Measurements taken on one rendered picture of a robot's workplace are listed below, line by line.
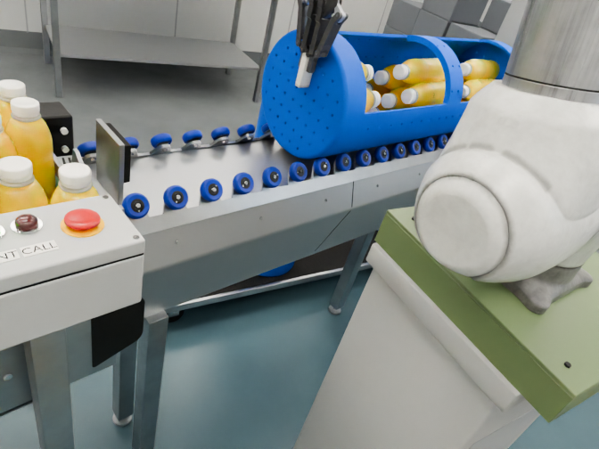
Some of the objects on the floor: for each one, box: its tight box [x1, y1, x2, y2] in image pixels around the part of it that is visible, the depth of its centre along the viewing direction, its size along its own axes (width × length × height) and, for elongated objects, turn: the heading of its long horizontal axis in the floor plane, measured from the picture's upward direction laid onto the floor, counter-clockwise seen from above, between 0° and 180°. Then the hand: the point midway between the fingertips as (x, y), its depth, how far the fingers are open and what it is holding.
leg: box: [328, 231, 375, 315], centre depth 190 cm, size 6×6×63 cm
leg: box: [132, 311, 168, 449], centre depth 120 cm, size 6×6×63 cm
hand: (306, 70), depth 97 cm, fingers closed, pressing on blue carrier
